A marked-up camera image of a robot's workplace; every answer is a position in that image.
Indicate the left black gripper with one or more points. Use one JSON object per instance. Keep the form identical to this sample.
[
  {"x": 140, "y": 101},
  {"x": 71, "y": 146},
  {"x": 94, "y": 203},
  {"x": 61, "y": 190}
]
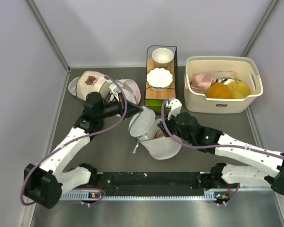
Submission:
[{"x": 132, "y": 109}]

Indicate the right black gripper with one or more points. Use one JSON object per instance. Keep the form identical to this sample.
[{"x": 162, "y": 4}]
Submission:
[{"x": 164, "y": 129}]

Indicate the white mesh laundry bag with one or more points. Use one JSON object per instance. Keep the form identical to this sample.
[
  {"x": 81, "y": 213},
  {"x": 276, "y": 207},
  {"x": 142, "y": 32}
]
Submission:
[{"x": 143, "y": 127}]

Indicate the black wire wooden rack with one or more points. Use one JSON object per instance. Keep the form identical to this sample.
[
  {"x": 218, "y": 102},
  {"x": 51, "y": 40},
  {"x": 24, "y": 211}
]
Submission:
[{"x": 165, "y": 93}]

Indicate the yellow orange bra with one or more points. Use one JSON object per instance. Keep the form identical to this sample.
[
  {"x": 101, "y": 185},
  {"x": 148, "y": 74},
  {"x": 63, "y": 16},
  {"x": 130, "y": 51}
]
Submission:
[{"x": 219, "y": 91}]

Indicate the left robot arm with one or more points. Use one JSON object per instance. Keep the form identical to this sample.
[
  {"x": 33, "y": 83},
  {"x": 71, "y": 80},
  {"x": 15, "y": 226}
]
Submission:
[{"x": 45, "y": 182}]

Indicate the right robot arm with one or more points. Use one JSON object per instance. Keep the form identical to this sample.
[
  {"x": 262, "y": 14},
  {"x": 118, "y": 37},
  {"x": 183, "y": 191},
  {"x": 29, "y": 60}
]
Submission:
[{"x": 261, "y": 167}]

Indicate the pink-trimmed mesh laundry bag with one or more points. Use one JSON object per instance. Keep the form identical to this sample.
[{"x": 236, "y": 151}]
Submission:
[{"x": 131, "y": 91}]

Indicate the cream plastic laundry basket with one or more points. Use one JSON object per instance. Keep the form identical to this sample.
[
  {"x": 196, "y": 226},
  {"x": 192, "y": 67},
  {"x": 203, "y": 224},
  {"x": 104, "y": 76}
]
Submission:
[{"x": 242, "y": 68}]

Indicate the white scalloped plate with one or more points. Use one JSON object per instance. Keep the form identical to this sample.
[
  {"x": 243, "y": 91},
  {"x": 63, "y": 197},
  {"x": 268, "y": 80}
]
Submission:
[{"x": 159, "y": 78}]

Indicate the pink garment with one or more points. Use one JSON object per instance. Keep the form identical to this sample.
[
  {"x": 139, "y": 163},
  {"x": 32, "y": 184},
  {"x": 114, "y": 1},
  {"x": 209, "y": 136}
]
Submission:
[{"x": 202, "y": 82}]

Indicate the beige bear cap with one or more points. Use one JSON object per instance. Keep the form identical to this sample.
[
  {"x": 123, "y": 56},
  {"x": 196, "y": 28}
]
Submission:
[{"x": 89, "y": 81}]

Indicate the white round bowl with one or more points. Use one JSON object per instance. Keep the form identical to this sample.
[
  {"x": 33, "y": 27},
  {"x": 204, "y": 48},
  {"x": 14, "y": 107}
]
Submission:
[{"x": 162, "y": 57}]

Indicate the black white striped garment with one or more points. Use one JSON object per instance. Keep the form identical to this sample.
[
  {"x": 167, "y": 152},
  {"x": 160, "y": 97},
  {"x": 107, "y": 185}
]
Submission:
[{"x": 225, "y": 81}]

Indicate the yellow garment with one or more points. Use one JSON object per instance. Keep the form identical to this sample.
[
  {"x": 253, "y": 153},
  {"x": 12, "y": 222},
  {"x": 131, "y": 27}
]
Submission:
[{"x": 239, "y": 90}]

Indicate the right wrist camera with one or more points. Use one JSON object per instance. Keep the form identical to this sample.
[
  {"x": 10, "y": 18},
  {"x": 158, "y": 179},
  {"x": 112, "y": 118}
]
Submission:
[{"x": 173, "y": 106}]

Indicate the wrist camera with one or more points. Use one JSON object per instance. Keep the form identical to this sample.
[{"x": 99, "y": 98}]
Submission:
[
  {"x": 114, "y": 87},
  {"x": 173, "y": 106}
]

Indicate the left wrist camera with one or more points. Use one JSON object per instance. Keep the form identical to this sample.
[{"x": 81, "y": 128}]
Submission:
[{"x": 114, "y": 87}]

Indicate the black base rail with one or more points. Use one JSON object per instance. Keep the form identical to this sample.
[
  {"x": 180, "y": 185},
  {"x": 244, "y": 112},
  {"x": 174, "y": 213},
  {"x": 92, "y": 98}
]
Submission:
[{"x": 195, "y": 180}]

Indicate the slotted cable duct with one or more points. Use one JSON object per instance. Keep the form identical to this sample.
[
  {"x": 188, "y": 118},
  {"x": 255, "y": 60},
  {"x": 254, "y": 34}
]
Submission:
[{"x": 96, "y": 195}]

